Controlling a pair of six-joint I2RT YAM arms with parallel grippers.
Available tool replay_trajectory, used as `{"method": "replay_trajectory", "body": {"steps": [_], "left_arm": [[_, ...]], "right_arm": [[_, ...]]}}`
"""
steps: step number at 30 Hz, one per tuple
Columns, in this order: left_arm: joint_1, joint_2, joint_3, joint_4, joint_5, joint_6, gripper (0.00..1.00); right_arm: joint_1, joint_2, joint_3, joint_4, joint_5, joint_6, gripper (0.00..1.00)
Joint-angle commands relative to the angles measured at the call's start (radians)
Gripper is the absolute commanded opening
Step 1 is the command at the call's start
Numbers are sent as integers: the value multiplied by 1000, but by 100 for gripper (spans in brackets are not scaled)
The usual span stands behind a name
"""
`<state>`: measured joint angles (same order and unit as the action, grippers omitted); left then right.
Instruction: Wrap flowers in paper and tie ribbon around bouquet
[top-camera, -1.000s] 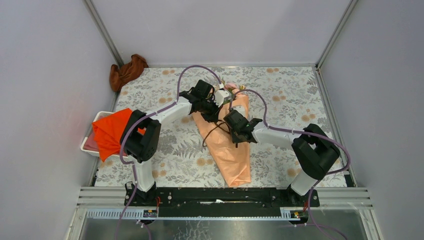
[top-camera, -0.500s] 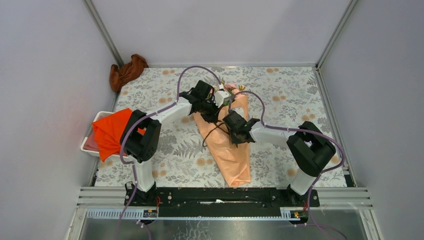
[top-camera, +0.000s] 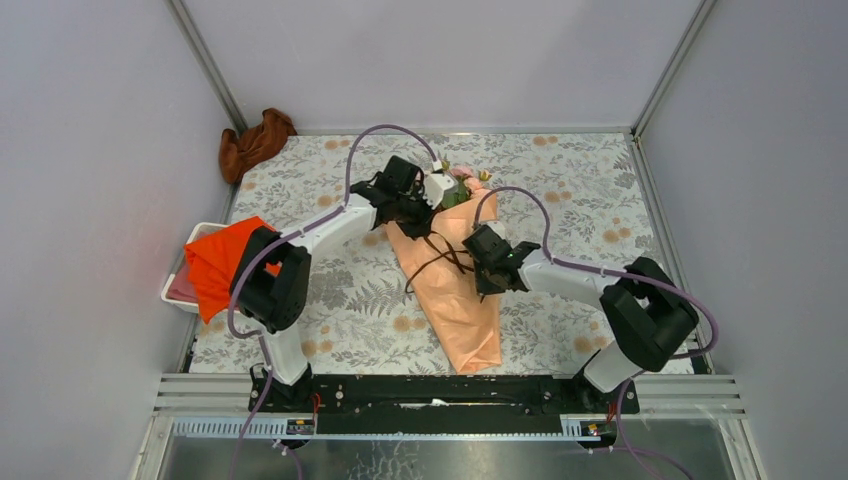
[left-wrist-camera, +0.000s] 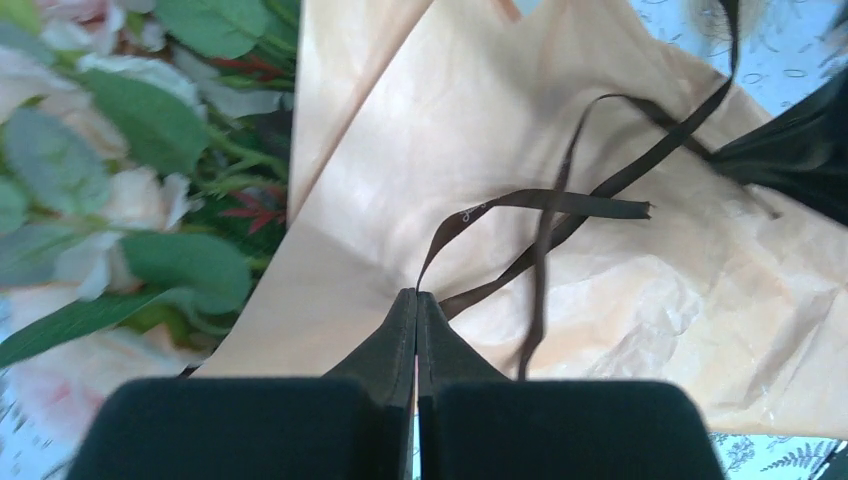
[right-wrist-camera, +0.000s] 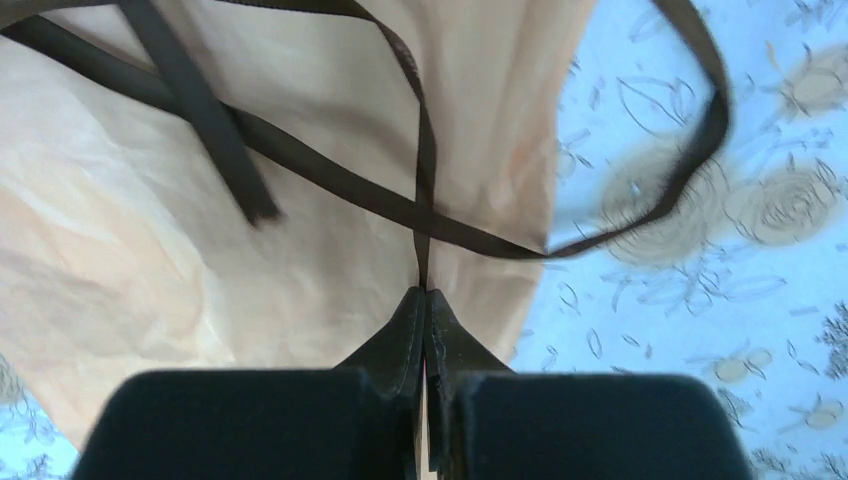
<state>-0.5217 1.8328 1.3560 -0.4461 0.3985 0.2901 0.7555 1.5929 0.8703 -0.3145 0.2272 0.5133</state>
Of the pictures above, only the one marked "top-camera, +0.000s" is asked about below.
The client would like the dark brown ribbon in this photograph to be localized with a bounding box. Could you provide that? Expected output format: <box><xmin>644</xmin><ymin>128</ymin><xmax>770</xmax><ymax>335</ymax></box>
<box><xmin>404</xmin><ymin>231</ymin><xmax>477</xmax><ymax>297</ymax></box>

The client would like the peach wrapping paper sheet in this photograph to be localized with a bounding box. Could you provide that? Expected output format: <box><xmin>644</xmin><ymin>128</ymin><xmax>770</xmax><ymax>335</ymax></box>
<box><xmin>385</xmin><ymin>189</ymin><xmax>503</xmax><ymax>374</ymax></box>

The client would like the pink fake flower bunch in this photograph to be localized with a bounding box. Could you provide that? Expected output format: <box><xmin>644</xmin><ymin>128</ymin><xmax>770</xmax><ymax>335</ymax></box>
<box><xmin>441</xmin><ymin>160</ymin><xmax>493</xmax><ymax>210</ymax></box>

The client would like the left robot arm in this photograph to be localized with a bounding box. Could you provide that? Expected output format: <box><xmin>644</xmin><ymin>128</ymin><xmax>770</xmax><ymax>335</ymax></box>
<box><xmin>227</xmin><ymin>156</ymin><xmax>457</xmax><ymax>411</ymax></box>

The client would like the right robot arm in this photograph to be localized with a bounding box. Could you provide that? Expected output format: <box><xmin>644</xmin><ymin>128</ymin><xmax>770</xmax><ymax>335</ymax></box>
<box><xmin>463</xmin><ymin>221</ymin><xmax>699</xmax><ymax>412</ymax></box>

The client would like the floral patterned table mat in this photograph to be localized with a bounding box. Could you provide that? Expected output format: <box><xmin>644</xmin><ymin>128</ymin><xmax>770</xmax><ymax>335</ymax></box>
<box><xmin>231</xmin><ymin>133</ymin><xmax>662</xmax><ymax>375</ymax></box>

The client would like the brown cloth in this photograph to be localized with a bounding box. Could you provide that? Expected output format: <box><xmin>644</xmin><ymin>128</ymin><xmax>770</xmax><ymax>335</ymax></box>
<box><xmin>218</xmin><ymin>108</ymin><xmax>298</xmax><ymax>185</ymax></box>

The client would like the orange cloth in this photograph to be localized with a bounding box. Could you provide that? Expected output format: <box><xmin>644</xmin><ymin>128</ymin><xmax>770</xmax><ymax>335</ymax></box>
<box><xmin>184</xmin><ymin>216</ymin><xmax>274</xmax><ymax>324</ymax></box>

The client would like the white plastic basket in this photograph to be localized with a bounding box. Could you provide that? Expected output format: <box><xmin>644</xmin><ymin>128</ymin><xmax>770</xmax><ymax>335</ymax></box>
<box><xmin>160</xmin><ymin>222</ymin><xmax>226</xmax><ymax>314</ymax></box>

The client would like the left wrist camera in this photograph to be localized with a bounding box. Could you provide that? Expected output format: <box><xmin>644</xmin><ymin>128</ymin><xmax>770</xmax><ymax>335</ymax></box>
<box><xmin>423</xmin><ymin>171</ymin><xmax>458</xmax><ymax>209</ymax></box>

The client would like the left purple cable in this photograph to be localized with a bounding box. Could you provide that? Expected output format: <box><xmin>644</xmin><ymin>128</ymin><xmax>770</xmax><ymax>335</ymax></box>
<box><xmin>225</xmin><ymin>123</ymin><xmax>444</xmax><ymax>480</ymax></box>

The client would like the black mounting base rail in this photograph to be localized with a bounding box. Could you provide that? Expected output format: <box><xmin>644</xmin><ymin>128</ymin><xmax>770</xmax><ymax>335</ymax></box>
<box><xmin>248</xmin><ymin>373</ymin><xmax>640</xmax><ymax>435</ymax></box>

